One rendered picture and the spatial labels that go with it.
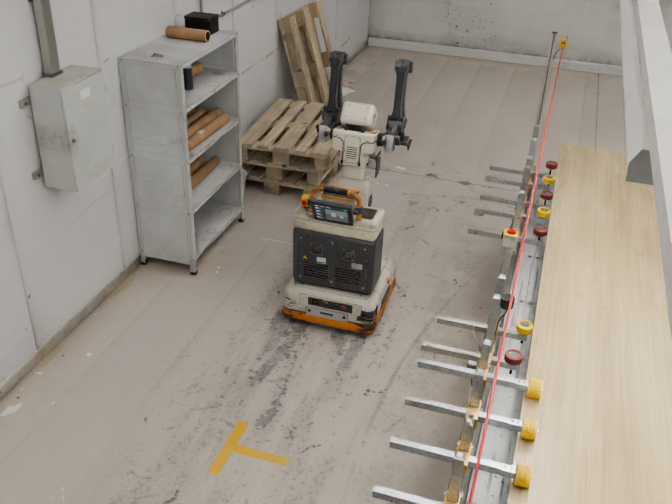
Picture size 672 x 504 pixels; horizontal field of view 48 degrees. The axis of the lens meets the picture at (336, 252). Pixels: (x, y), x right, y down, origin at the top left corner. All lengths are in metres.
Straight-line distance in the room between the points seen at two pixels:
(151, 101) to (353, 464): 2.63
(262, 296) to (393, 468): 1.77
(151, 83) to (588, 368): 3.18
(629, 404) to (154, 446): 2.41
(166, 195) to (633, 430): 3.44
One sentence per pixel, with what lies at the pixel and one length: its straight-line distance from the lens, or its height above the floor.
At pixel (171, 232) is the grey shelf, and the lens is 5.54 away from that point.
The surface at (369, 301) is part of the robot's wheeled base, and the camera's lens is 4.85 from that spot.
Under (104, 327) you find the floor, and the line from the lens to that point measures 5.22.
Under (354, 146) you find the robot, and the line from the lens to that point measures 4.81.
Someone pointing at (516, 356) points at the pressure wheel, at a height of 0.90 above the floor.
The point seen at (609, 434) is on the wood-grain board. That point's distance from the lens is 3.27.
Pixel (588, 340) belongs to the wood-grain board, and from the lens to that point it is 3.74.
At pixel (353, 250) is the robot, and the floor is 0.61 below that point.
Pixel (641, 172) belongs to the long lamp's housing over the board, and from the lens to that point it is 1.83.
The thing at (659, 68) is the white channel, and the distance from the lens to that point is 2.14.
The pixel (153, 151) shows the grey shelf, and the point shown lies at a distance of 5.31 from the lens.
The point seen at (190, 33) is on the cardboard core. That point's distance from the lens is 5.50.
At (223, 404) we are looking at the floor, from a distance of 4.52.
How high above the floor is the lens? 3.02
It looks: 31 degrees down
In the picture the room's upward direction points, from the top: 2 degrees clockwise
